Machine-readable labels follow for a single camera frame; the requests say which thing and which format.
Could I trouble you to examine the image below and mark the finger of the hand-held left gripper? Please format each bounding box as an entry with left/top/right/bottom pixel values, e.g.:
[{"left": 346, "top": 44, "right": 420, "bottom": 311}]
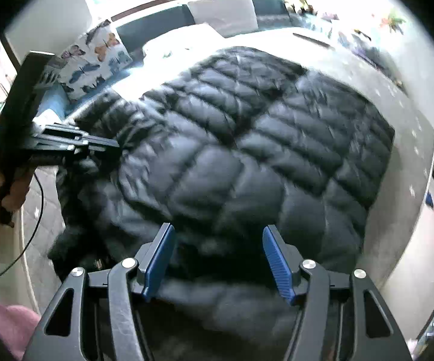
[
  {"left": 35, "top": 123, "right": 122, "bottom": 152},
  {"left": 33, "top": 145, "right": 89, "bottom": 166}
]

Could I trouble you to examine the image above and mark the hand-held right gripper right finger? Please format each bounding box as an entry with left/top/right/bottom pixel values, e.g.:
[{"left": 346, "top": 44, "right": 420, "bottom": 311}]
[{"left": 262, "top": 225, "right": 413, "bottom": 361}]

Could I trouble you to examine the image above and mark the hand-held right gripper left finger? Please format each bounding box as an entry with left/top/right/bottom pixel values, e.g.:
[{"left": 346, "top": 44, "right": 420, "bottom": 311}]
[{"left": 22, "top": 223, "right": 176, "bottom": 361}]

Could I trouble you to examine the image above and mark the black puffer jacket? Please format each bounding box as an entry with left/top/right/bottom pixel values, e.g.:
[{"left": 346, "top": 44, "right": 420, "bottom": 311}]
[{"left": 48, "top": 46, "right": 396, "bottom": 361}]

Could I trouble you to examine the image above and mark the large butterfly print pillow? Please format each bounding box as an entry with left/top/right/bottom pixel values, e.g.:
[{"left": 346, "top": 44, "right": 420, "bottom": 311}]
[{"left": 57, "top": 19, "right": 133, "bottom": 102}]

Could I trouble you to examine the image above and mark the blue padded bed surround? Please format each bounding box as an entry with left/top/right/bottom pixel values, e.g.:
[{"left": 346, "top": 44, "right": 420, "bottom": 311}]
[{"left": 37, "top": 0, "right": 296, "bottom": 121}]

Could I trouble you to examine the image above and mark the small butterfly print pillow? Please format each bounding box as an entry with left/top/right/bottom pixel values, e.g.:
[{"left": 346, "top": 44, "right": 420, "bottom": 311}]
[{"left": 142, "top": 24, "right": 223, "bottom": 59}]

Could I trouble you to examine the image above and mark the person's pink fleece clothing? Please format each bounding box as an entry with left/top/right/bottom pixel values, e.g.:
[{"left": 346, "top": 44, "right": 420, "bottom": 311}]
[{"left": 0, "top": 297, "right": 42, "bottom": 361}]

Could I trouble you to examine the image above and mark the white pillow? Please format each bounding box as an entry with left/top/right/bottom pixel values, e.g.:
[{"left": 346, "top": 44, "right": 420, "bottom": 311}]
[{"left": 187, "top": 0, "right": 259, "bottom": 38}]

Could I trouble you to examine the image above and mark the grey book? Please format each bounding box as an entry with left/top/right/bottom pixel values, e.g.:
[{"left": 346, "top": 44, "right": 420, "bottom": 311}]
[{"left": 292, "top": 32, "right": 332, "bottom": 49}]

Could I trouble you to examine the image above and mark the dark purple cloth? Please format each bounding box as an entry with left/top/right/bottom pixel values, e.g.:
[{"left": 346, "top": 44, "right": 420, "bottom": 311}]
[{"left": 352, "top": 41, "right": 387, "bottom": 68}]

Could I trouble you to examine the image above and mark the colourful pinwheel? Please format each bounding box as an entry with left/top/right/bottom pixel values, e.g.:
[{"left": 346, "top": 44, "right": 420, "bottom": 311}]
[{"left": 380, "top": 8, "right": 407, "bottom": 32}]

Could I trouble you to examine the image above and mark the wooden framed wall opening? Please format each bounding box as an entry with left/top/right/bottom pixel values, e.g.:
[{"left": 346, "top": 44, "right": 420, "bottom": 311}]
[{"left": 0, "top": 34, "right": 22, "bottom": 70}]

